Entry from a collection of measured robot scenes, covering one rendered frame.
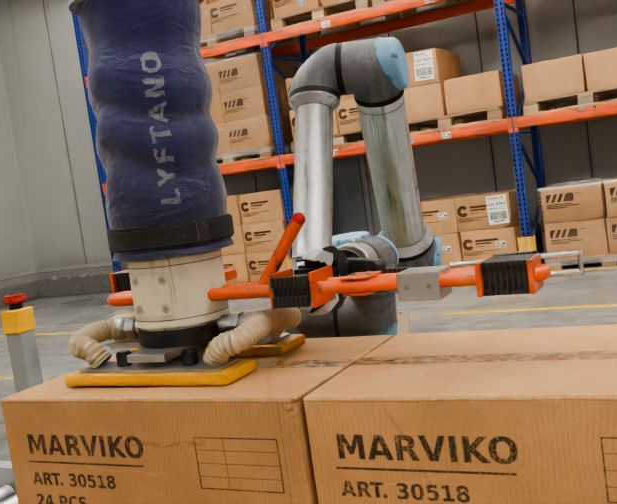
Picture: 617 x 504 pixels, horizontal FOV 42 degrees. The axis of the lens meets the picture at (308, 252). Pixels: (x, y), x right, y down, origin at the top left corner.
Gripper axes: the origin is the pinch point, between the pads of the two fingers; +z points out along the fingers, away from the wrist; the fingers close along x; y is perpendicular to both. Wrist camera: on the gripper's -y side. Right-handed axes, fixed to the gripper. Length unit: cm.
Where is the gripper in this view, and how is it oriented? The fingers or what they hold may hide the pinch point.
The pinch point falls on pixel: (313, 285)
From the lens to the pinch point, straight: 135.7
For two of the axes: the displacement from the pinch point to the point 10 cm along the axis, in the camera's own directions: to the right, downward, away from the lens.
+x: -1.4, -9.9, -0.8
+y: -8.9, 0.9, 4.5
